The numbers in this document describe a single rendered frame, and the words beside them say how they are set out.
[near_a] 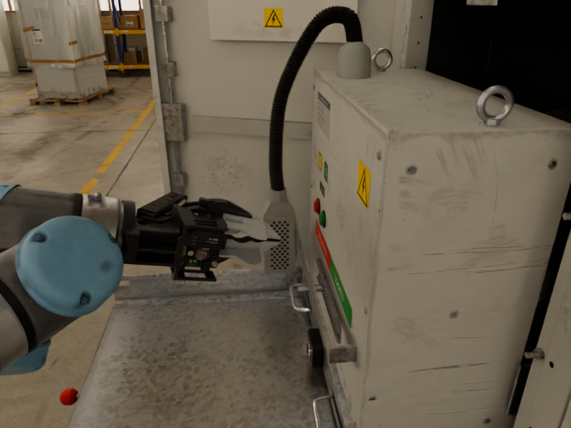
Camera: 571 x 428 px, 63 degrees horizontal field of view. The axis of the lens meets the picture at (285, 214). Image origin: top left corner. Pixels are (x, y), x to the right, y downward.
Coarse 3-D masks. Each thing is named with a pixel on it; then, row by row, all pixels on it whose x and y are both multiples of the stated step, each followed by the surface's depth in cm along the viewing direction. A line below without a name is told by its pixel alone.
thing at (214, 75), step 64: (192, 0) 111; (256, 0) 105; (320, 0) 102; (384, 0) 101; (192, 64) 118; (256, 64) 114; (320, 64) 110; (384, 64) 106; (192, 128) 125; (256, 128) 119; (192, 192) 134; (256, 192) 128
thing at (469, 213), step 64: (384, 128) 50; (448, 128) 51; (512, 128) 51; (384, 192) 52; (448, 192) 52; (512, 192) 53; (384, 256) 55; (448, 256) 56; (512, 256) 57; (384, 320) 59; (448, 320) 60; (512, 320) 61; (384, 384) 64; (448, 384) 65; (512, 384) 66
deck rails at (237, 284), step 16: (224, 272) 114; (240, 272) 114; (256, 272) 115; (128, 288) 113; (144, 288) 113; (160, 288) 114; (176, 288) 114; (192, 288) 115; (208, 288) 115; (224, 288) 116; (240, 288) 116; (256, 288) 117; (272, 288) 117; (288, 288) 118; (128, 304) 112; (144, 304) 112; (160, 304) 112; (176, 304) 113
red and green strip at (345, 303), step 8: (320, 232) 92; (320, 240) 93; (328, 256) 85; (328, 264) 86; (336, 272) 78; (336, 280) 79; (336, 288) 79; (344, 296) 73; (344, 304) 73; (344, 312) 74
